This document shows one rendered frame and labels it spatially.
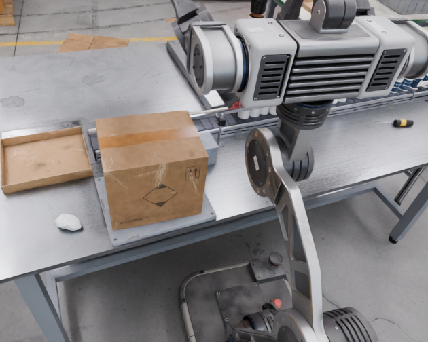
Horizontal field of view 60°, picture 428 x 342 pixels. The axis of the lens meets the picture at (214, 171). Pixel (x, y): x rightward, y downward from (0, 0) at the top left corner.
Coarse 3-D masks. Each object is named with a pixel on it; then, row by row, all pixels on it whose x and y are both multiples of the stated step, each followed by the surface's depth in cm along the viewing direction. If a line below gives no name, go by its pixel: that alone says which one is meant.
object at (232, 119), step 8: (376, 96) 189; (384, 96) 190; (392, 96) 191; (336, 104) 179; (344, 104) 180; (192, 120) 159; (200, 120) 159; (208, 120) 160; (216, 120) 160; (232, 120) 162; (240, 120) 162; (248, 120) 163; (256, 120) 163; (200, 128) 155; (208, 128) 156; (216, 128) 157; (96, 136) 145; (96, 144) 142
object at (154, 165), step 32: (96, 128) 112; (128, 128) 113; (160, 128) 115; (192, 128) 116; (128, 160) 103; (160, 160) 104; (192, 160) 107; (128, 192) 108; (160, 192) 112; (192, 192) 117; (128, 224) 118
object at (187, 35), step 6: (192, 24) 79; (198, 24) 79; (204, 24) 80; (210, 24) 80; (216, 24) 80; (222, 24) 81; (186, 30) 88; (186, 36) 84; (186, 42) 85; (186, 48) 86; (186, 66) 87
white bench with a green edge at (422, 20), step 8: (272, 0) 322; (280, 0) 299; (368, 0) 320; (272, 8) 327; (376, 8) 307; (384, 8) 309; (272, 16) 333; (304, 16) 278; (392, 16) 297; (400, 16) 299; (408, 16) 301; (416, 16) 303; (424, 16) 304; (424, 24) 310
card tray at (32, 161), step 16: (80, 128) 150; (0, 144) 138; (16, 144) 144; (32, 144) 145; (48, 144) 146; (64, 144) 147; (80, 144) 148; (0, 160) 132; (16, 160) 138; (32, 160) 139; (48, 160) 140; (64, 160) 140; (80, 160) 141; (0, 176) 127; (16, 176) 132; (32, 176) 133; (48, 176) 129; (64, 176) 131; (80, 176) 134
